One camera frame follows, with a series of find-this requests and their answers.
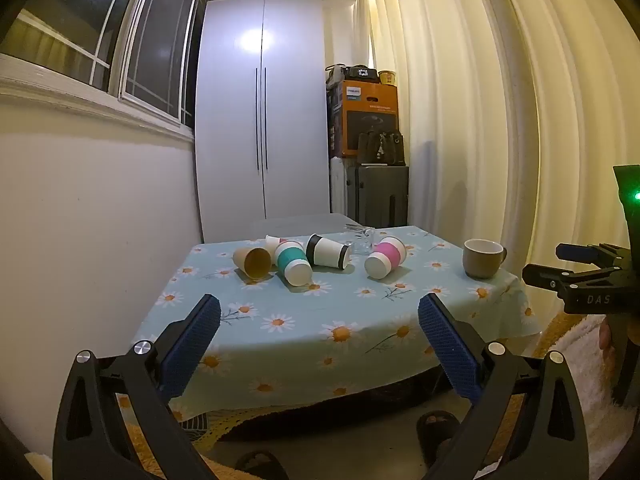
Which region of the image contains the brown ceramic mug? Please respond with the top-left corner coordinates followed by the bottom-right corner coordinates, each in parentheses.
top-left (462, 238), bottom-right (508, 280)

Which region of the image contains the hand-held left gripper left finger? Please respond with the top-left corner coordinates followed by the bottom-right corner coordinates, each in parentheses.
top-left (52, 294), bottom-right (222, 480)

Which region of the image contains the white wardrobe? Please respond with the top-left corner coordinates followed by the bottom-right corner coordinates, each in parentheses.
top-left (194, 0), bottom-right (332, 243)

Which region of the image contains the yellow rug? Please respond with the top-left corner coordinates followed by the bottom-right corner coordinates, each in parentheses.
top-left (115, 310), bottom-right (601, 480)

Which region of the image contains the black sleeve paper cup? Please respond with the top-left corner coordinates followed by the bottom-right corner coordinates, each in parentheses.
top-left (306, 233), bottom-right (352, 271)

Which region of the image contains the black sandal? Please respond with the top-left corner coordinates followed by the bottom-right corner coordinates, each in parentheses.
top-left (417, 410), bottom-right (461, 467)
top-left (235, 450), bottom-right (291, 480)

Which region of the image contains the teal sleeve paper cup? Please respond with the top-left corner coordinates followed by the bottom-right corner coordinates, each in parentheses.
top-left (273, 241), bottom-right (314, 287)

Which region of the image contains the brown paper cup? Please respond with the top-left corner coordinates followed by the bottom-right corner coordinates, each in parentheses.
top-left (232, 246), bottom-right (273, 281)

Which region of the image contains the dark striped cloth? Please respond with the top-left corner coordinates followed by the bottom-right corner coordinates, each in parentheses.
top-left (179, 412), bottom-right (210, 445)

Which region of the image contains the cream curtain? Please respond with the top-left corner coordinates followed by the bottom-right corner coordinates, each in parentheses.
top-left (320, 0), bottom-right (640, 321)

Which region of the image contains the dark handbag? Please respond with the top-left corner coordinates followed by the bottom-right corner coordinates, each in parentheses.
top-left (357, 130), bottom-right (406, 166)

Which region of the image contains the white suitcase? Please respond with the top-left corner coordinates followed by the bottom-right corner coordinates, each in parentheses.
top-left (329, 156), bottom-right (359, 215)

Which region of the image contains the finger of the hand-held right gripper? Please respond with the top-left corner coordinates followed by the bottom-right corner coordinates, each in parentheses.
top-left (522, 263), bottom-right (601, 293)
top-left (556, 242), bottom-right (626, 267)

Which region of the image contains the pink sleeve paper cup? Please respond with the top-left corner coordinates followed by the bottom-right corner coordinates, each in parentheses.
top-left (364, 236), bottom-right (405, 280)

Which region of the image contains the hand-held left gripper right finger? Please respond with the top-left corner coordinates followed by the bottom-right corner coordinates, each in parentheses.
top-left (417, 292), bottom-right (591, 480)

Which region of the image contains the orange cardboard box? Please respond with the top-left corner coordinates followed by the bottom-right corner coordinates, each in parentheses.
top-left (340, 79), bottom-right (400, 158)

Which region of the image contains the white red paper cup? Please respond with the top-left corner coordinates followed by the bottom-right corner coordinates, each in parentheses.
top-left (265, 234), bottom-right (289, 261)

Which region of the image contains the white framed window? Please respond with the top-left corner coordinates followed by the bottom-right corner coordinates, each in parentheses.
top-left (0, 0), bottom-right (207, 130)

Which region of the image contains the blue daisy tablecloth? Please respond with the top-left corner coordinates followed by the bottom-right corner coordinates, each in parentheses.
top-left (131, 225), bottom-right (544, 423)

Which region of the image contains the white fluffy blanket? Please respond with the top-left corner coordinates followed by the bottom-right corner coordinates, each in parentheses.
top-left (554, 316), bottom-right (640, 466)

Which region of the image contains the clear glass cup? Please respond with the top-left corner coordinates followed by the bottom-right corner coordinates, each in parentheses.
top-left (349, 227), bottom-right (379, 256)

